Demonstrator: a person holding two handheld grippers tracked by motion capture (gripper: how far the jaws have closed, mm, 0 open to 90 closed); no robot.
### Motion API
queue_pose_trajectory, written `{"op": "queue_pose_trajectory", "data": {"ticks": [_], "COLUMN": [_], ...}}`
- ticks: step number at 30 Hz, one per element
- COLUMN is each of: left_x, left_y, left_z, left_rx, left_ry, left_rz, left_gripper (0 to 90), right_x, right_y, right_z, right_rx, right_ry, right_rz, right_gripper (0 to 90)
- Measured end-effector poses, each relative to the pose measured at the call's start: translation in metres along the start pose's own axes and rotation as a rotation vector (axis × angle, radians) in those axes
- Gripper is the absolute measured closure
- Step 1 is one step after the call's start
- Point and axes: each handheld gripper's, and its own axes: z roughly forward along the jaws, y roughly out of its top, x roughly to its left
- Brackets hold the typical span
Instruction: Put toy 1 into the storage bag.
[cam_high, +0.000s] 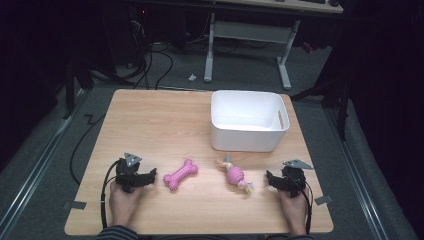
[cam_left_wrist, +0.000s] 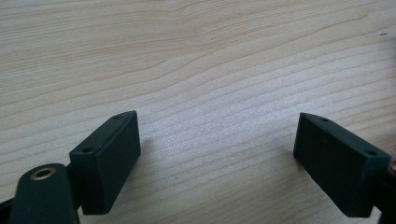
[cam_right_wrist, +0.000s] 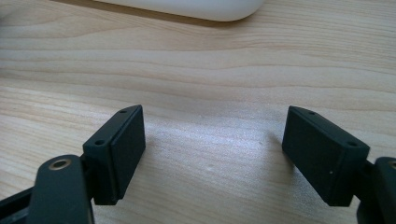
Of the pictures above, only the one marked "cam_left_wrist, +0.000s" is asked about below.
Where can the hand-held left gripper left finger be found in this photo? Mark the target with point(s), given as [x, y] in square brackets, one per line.
[106, 161]

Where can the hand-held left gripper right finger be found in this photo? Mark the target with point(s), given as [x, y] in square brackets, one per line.
[336, 161]

